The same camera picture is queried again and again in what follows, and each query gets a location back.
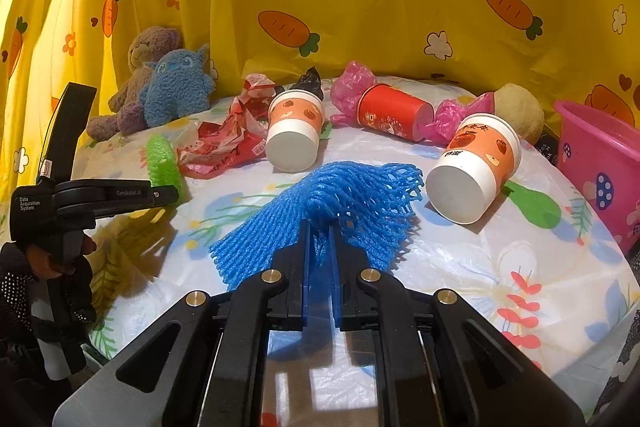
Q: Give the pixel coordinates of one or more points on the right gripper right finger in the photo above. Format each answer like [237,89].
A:
[437,361]

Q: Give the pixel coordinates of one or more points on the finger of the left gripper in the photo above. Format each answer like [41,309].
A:
[101,198]

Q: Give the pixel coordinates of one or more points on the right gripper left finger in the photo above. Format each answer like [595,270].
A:
[202,362]

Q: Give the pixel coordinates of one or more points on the blue foam fruit net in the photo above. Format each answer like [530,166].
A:
[372,206]

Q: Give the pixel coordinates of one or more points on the large red snack wrapper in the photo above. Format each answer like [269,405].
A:
[239,140]

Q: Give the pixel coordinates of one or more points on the small red white wrapper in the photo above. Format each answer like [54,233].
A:
[255,98]

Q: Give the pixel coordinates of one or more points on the orange apple paper cup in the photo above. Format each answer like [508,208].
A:
[483,154]

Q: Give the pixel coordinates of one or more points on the pink knotted plastic bag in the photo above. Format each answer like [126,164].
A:
[448,116]

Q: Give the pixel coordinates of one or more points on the red paper cup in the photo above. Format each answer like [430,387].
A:
[383,108]

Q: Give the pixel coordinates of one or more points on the black plastic bag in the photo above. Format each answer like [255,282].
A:
[310,82]

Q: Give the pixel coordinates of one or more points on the left gloved hand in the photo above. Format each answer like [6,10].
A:
[45,312]

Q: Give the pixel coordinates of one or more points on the purple teddy bear plush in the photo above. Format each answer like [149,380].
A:
[126,112]

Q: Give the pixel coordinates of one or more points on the blue monster plush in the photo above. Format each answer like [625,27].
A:
[179,87]

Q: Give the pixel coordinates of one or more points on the black mickey print bag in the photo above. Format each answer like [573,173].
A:
[548,146]

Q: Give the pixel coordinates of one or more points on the pink plastic bucket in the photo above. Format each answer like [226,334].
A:
[599,154]

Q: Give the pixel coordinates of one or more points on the cream round plush ball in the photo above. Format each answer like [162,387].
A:
[519,108]

